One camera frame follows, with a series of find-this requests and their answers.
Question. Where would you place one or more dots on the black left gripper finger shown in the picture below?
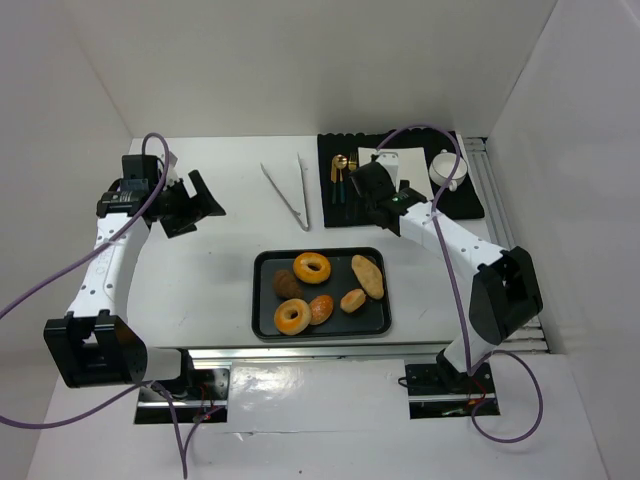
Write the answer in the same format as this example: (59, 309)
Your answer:
(203, 203)
(175, 226)

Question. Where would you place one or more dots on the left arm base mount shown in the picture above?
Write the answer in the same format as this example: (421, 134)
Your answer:
(203, 398)

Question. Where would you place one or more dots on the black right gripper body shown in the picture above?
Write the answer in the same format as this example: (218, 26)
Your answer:
(373, 181)

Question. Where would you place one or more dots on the gold fork teal handle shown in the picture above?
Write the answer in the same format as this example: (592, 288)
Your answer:
(347, 165)

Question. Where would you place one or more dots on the small round bread roll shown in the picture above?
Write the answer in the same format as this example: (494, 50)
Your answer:
(353, 300)

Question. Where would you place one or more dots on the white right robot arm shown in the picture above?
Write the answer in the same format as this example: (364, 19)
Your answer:
(505, 294)

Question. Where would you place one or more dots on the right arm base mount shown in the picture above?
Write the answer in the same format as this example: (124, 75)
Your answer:
(430, 398)

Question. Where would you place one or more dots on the white square plate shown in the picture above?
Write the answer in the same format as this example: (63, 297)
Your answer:
(407, 167)

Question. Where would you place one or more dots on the orange glazed donut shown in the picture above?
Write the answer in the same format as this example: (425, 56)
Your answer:
(292, 317)
(312, 268)

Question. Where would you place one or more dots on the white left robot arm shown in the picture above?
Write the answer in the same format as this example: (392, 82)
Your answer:
(92, 344)

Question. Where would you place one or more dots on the metal tongs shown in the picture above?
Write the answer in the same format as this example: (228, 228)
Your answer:
(287, 179)

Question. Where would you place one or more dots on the round orange bun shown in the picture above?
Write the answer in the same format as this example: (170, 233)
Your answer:
(321, 308)

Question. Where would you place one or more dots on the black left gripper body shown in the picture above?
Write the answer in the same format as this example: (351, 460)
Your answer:
(181, 209)

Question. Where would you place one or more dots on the dark brown croissant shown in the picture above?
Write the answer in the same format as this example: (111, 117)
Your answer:
(285, 285)

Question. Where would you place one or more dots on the white teacup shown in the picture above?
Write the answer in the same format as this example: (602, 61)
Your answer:
(444, 165)

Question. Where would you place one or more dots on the gold spoon teal handle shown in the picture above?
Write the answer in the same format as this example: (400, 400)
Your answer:
(339, 164)

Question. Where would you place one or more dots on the aluminium rail frame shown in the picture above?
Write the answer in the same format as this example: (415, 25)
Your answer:
(529, 339)

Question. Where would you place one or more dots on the long tan bread loaf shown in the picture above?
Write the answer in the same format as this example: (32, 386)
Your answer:
(369, 276)

